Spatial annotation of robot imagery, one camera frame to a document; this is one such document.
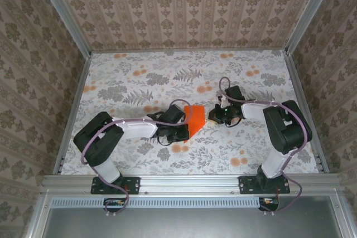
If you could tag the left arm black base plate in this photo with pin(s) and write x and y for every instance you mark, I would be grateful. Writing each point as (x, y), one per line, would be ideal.
(134, 185)

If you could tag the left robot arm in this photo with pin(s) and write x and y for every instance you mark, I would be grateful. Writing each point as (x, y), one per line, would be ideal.
(94, 140)

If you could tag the orange square paper sheet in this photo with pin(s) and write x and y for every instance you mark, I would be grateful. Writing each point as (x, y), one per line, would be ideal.
(196, 118)

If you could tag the aluminium side rail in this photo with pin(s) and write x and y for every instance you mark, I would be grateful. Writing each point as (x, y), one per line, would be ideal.
(73, 112)
(307, 112)

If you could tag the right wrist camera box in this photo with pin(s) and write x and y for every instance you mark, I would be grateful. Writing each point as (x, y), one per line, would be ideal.
(222, 100)

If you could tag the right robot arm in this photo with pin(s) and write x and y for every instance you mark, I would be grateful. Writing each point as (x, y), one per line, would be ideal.
(287, 129)

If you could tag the floral patterned table cover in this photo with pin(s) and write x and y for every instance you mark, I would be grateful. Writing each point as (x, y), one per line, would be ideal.
(195, 160)

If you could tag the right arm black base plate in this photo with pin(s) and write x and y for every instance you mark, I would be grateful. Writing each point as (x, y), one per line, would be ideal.
(245, 185)

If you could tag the aluminium mounting rail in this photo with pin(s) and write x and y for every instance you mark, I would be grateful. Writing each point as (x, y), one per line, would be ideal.
(189, 183)

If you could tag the aluminium frame post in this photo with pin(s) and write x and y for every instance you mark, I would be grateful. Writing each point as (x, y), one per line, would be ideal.
(309, 12)
(64, 15)

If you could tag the grey metal panel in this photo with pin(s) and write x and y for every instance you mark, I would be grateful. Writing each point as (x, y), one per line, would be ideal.
(189, 224)

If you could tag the black connector board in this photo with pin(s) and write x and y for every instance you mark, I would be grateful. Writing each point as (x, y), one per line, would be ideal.
(269, 203)
(114, 204)

